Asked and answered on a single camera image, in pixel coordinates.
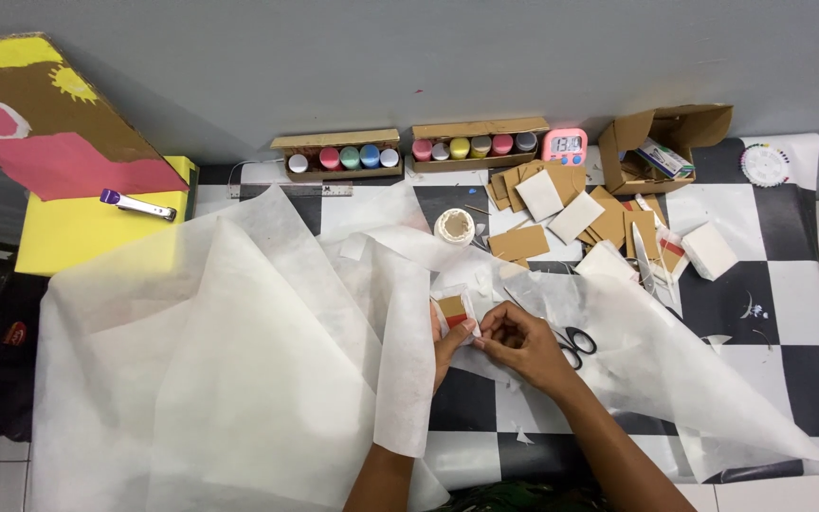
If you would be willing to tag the person's right hand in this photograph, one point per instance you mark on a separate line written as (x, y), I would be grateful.
(532, 350)

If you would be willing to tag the person's left hand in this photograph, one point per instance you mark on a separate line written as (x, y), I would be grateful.
(450, 352)

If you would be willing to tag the fabric-wrapped cardboard square red strip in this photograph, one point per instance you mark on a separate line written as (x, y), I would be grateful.
(454, 309)

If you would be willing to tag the white fabric scrap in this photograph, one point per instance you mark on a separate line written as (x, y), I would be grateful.
(524, 436)
(754, 309)

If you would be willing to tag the white fabric-covered square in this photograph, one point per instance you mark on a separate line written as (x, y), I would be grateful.
(576, 217)
(539, 195)
(709, 251)
(605, 262)

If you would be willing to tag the white tape roll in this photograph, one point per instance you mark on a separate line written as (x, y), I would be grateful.
(455, 227)

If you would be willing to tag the thin wooden stick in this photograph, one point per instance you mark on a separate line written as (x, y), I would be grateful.
(478, 210)

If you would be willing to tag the person's green patterned clothing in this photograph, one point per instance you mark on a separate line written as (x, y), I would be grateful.
(523, 498)

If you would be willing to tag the cardboard piece with red strip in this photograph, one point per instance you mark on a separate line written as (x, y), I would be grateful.
(671, 250)

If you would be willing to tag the pile of brown cardboard squares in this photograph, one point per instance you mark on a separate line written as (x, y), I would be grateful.
(569, 181)

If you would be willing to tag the black and white checkered mat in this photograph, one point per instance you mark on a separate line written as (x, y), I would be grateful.
(729, 306)

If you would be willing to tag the white paint bottle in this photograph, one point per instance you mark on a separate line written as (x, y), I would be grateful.
(298, 163)
(389, 157)

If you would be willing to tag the pink digital timer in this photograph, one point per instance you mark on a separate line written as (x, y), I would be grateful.
(564, 146)

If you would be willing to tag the row of assorted paint bottles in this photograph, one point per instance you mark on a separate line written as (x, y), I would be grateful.
(480, 146)

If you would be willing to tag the large white fabric sheet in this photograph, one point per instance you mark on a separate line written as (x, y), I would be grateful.
(239, 355)

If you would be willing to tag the blue paint bottle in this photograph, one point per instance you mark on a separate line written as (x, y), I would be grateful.
(370, 156)

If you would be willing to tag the green paint bottle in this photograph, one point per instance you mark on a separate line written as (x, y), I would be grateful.
(350, 157)

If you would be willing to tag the long cardboard paint box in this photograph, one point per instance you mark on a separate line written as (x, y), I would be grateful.
(480, 129)
(338, 139)

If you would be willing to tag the clear ruler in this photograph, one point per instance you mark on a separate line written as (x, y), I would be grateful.
(288, 190)

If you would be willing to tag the pink paint bottle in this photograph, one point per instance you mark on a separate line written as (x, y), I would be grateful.
(329, 158)

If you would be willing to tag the white and green packet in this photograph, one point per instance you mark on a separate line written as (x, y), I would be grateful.
(665, 159)

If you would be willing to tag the open cardboard box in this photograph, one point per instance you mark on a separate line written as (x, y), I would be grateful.
(679, 124)

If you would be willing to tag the round pin wheel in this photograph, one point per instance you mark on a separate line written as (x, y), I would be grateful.
(764, 165)

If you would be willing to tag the purple and silver stapler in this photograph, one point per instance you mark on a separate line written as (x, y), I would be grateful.
(138, 205)

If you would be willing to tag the yellow box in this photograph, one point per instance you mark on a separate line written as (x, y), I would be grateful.
(89, 234)

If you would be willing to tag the painted cardboard board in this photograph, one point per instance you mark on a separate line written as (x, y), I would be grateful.
(40, 128)

